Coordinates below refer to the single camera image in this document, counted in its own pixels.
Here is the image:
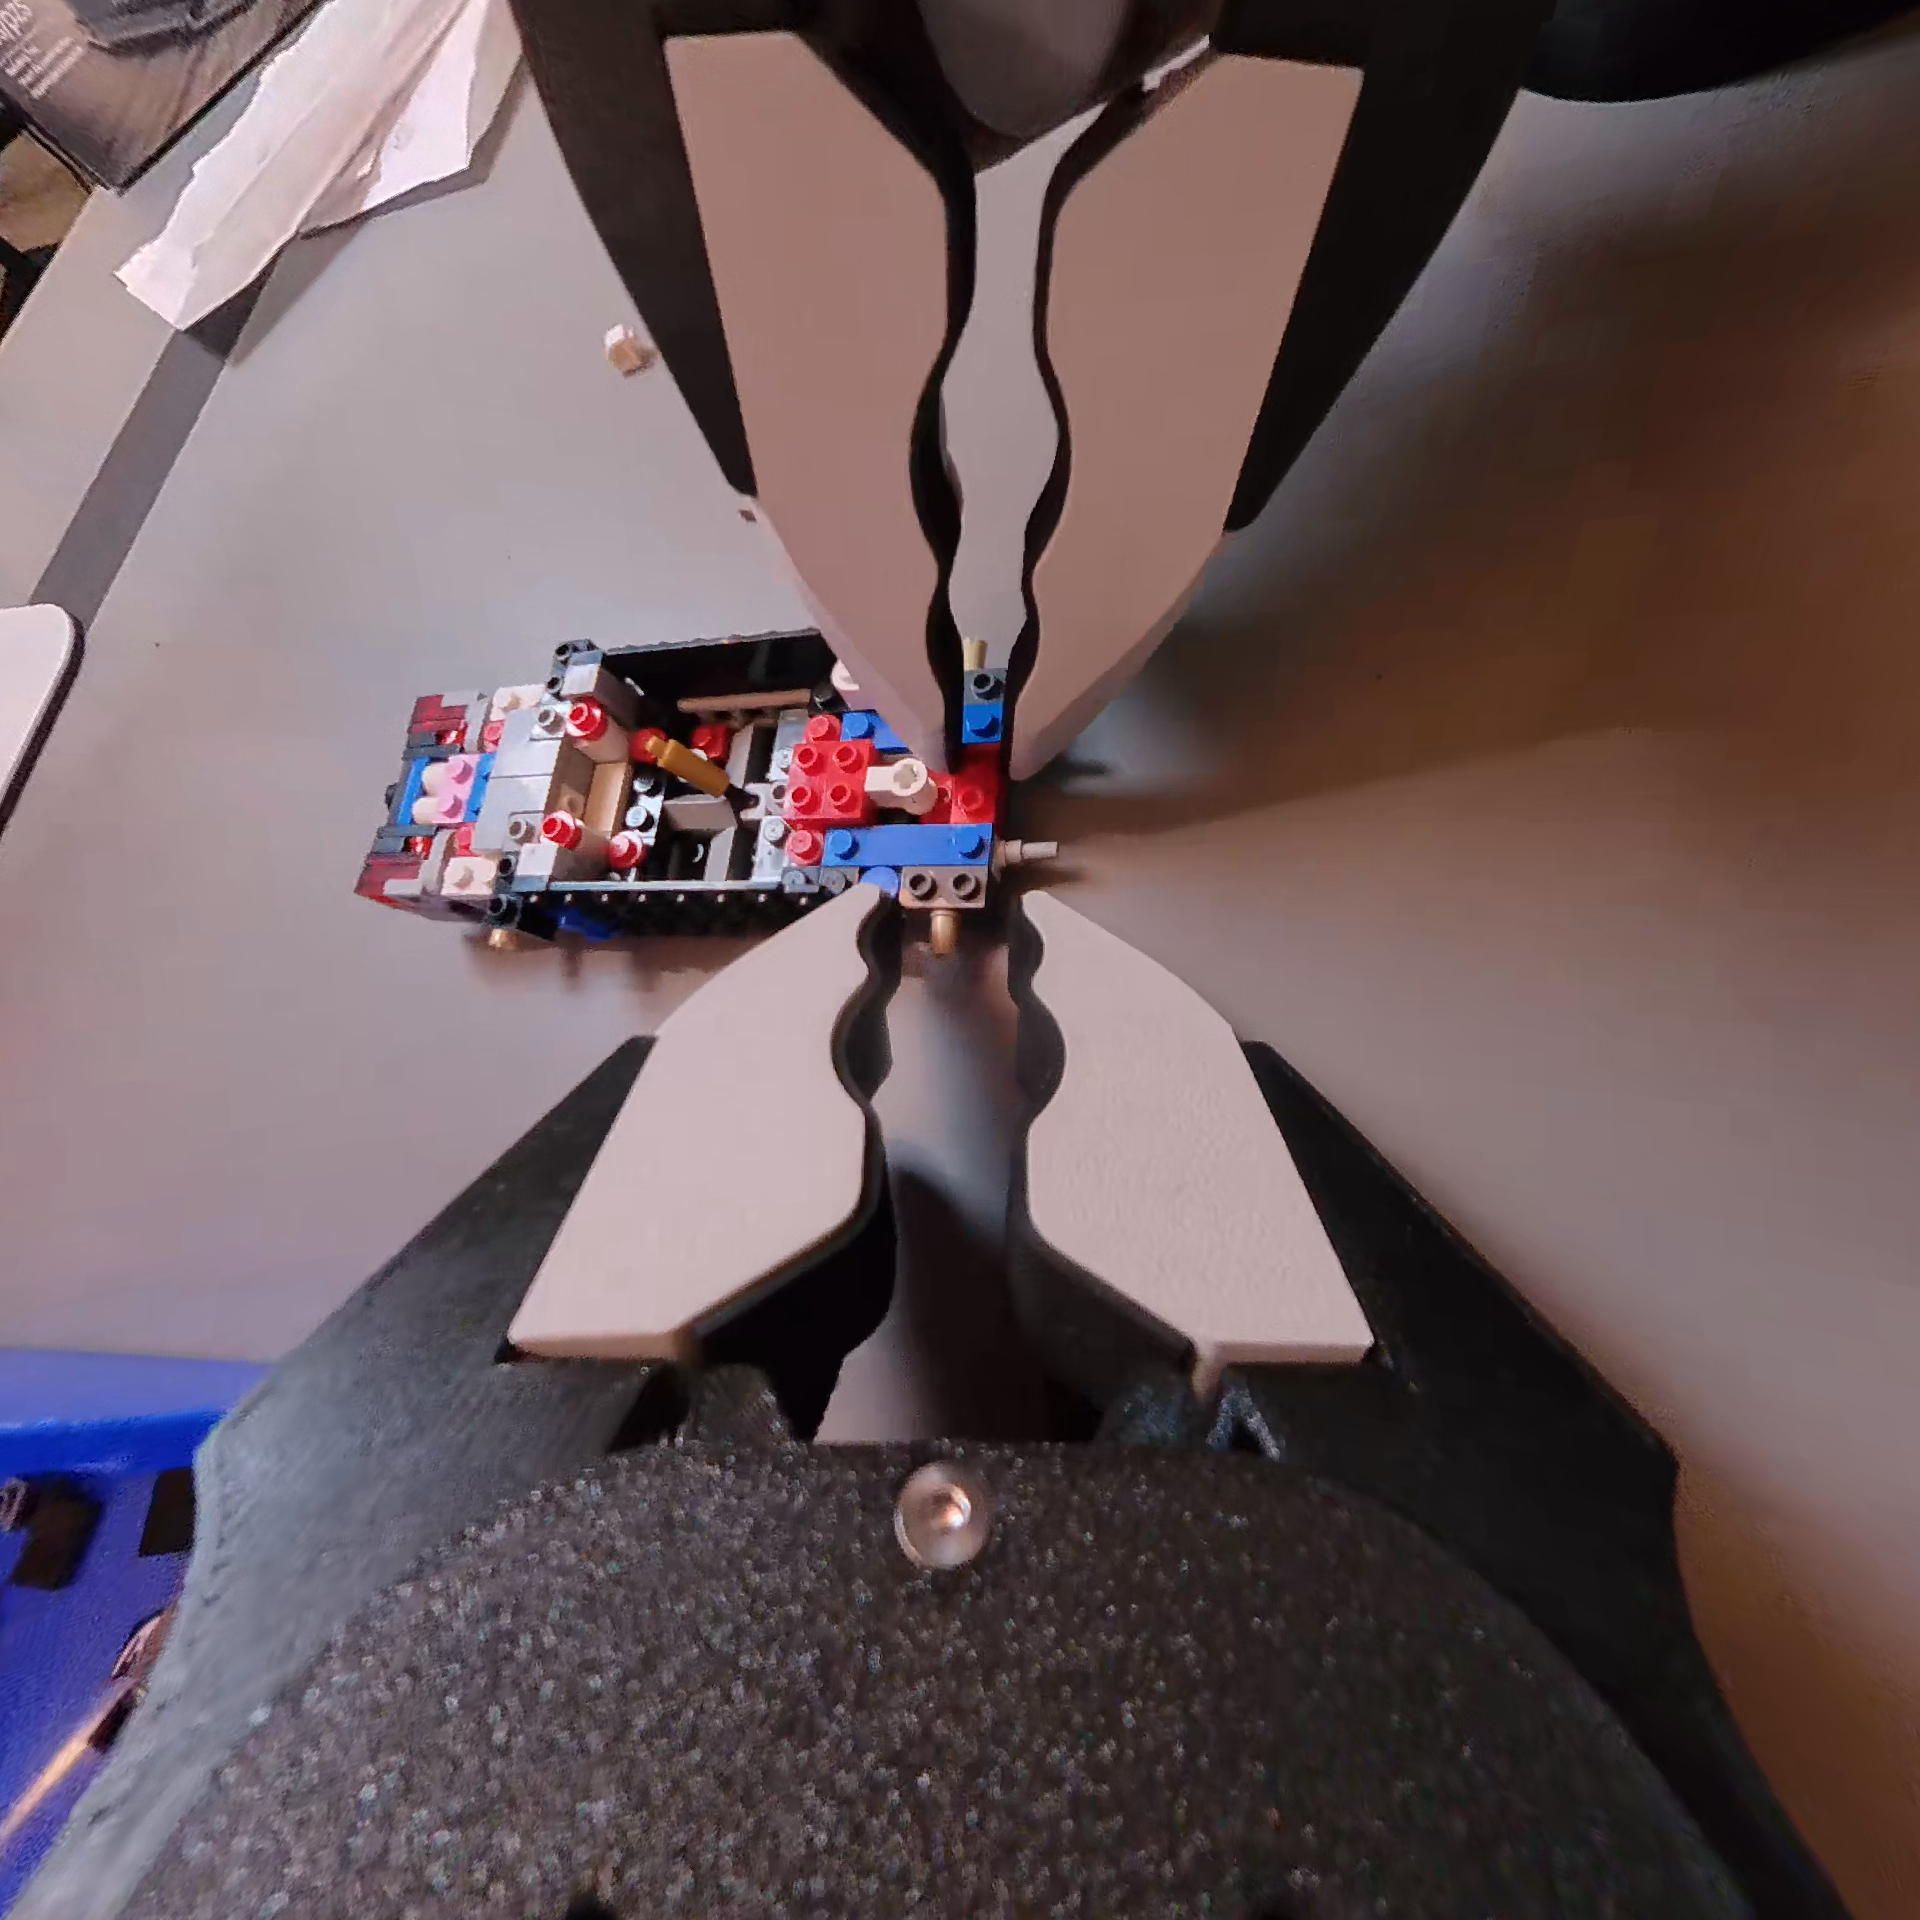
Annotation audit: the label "lego set box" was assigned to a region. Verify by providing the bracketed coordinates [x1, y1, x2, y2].
[0, 0, 320, 188]

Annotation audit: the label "partly built lego car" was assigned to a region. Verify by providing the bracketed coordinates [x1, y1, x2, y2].
[360, 626, 1072, 965]

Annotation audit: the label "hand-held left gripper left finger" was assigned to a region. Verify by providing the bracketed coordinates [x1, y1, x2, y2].
[507, 889, 893, 1427]

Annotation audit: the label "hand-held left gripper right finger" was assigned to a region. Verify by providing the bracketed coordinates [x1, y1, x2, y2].
[1007, 893, 1378, 1431]

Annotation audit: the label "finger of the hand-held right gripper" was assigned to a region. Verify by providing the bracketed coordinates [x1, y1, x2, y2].
[658, 30, 988, 752]
[1000, 42, 1370, 765]

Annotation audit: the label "blue plastic bin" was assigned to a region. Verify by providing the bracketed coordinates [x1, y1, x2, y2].
[0, 1348, 276, 1868]

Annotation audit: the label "white paper bags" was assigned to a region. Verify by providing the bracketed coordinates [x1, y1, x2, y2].
[115, 0, 529, 336]

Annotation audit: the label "white book stand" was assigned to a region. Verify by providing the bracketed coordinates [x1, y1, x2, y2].
[0, 601, 86, 834]

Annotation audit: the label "small lego bricks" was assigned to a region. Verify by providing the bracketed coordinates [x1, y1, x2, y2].
[0, 1466, 200, 1779]

